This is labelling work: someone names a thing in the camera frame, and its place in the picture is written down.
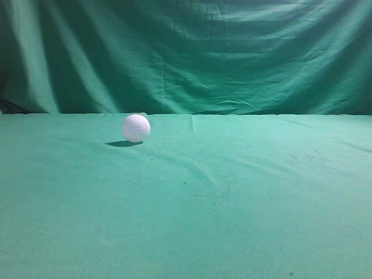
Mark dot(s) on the white dimpled golf ball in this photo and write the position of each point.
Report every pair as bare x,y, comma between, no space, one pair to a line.
136,128

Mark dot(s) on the green table cloth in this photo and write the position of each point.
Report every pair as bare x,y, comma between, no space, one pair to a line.
205,196

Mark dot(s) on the green backdrop cloth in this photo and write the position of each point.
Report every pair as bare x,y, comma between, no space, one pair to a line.
186,57

